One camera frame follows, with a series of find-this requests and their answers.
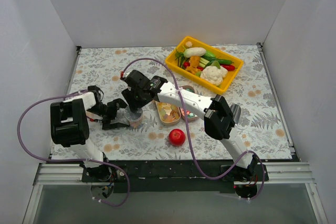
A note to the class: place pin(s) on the red chili pepper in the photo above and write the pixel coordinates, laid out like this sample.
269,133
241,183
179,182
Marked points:
228,67

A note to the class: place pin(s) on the beige tray gummy candies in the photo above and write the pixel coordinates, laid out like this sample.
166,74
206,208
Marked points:
168,114

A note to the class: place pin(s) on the red apple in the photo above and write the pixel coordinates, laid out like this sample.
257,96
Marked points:
177,137

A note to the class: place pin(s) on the pink tray colourful candies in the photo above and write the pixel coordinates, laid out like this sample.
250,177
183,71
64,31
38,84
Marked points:
190,116

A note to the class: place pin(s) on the white eggplant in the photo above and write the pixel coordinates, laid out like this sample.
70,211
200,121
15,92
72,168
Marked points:
194,51

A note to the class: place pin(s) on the metal scoop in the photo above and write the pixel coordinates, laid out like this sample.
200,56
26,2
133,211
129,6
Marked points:
236,110

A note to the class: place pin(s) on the aluminium rail frame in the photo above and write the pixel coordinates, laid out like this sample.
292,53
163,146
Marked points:
288,196

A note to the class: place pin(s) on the yellow plastic bin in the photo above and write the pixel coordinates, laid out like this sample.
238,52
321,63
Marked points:
172,62

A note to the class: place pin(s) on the orange yellow pepper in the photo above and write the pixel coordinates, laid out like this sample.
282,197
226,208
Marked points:
194,63

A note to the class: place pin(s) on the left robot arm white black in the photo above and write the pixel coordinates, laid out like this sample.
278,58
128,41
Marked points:
70,128

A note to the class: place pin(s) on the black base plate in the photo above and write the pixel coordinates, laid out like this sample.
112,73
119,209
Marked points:
182,175

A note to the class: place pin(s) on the silver jar lid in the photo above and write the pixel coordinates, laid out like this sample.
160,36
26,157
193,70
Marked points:
133,116

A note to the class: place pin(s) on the small beige mushroom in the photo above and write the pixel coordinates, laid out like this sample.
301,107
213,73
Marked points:
188,44

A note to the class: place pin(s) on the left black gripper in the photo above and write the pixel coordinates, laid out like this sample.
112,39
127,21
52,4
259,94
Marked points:
113,114

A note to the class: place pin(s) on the clear glass jar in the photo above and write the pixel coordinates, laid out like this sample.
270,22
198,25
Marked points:
135,123

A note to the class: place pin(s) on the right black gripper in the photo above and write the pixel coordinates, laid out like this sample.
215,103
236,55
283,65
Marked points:
135,102

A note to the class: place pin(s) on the white cauliflower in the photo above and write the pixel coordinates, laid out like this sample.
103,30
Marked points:
214,75

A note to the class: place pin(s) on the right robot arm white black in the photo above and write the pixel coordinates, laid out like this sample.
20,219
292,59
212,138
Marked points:
217,115

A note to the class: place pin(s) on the green cucumber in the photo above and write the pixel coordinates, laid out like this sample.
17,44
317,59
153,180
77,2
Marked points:
220,61

